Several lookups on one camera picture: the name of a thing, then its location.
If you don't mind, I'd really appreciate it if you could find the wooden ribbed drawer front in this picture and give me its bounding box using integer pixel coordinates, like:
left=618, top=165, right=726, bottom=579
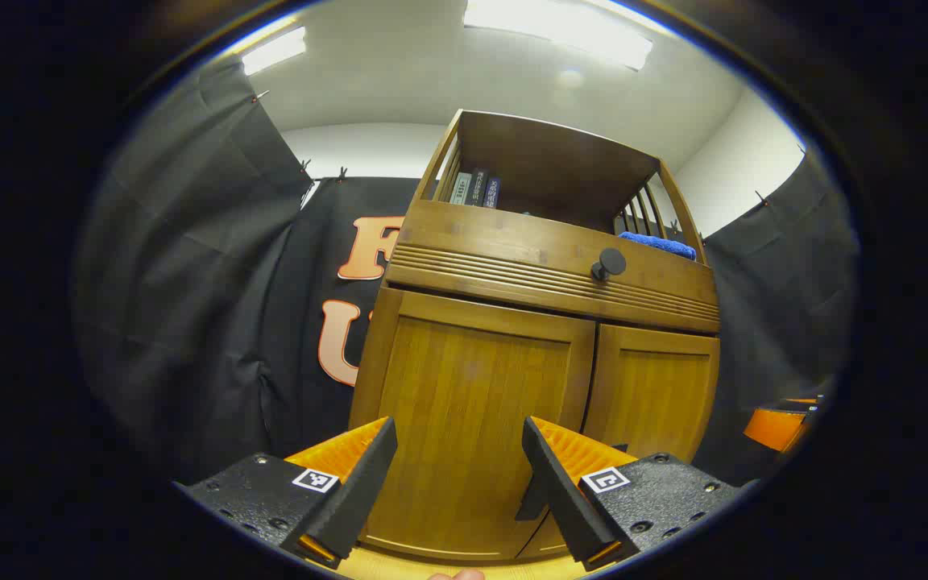
left=383, top=199, right=721, bottom=335

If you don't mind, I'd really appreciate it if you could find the folded blue cloth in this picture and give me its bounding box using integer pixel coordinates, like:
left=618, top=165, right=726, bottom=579
left=619, top=231, right=697, bottom=262

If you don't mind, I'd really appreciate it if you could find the wooden double-door shoe cabinet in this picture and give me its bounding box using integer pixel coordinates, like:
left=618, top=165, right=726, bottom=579
left=349, top=109, right=721, bottom=565

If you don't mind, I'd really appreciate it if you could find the wooden shoe cabinet door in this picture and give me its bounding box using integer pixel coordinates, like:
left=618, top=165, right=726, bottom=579
left=516, top=322, right=720, bottom=561
left=359, top=288, right=596, bottom=562

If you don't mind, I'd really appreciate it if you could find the round black drawer knob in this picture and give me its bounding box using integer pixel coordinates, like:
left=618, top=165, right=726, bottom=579
left=590, top=247, right=627, bottom=282

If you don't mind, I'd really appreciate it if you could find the small ceiling light panel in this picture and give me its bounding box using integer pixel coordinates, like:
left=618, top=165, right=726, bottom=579
left=240, top=26, right=308, bottom=77

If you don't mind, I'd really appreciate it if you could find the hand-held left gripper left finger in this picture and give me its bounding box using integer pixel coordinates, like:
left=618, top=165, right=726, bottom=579
left=174, top=416, right=398, bottom=570

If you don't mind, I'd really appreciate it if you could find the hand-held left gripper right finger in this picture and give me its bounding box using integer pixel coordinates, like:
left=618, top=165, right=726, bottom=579
left=521, top=416, right=759, bottom=571

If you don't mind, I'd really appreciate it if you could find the large ceiling light panel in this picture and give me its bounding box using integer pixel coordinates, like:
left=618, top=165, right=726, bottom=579
left=462, top=0, right=654, bottom=71

